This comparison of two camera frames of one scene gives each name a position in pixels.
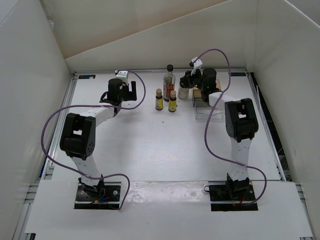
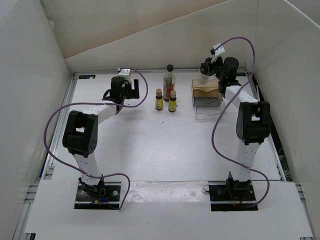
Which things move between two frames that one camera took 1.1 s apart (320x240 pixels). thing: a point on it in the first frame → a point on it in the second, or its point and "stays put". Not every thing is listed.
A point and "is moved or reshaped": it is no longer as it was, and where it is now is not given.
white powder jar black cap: x=183 y=93 is moved or reshaped
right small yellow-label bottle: x=172 y=104 stays put
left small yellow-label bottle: x=159 y=99 stays put
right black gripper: x=188 y=77 → x=207 y=65
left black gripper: x=131 y=95 stays put
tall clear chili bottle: x=169 y=82 stays put
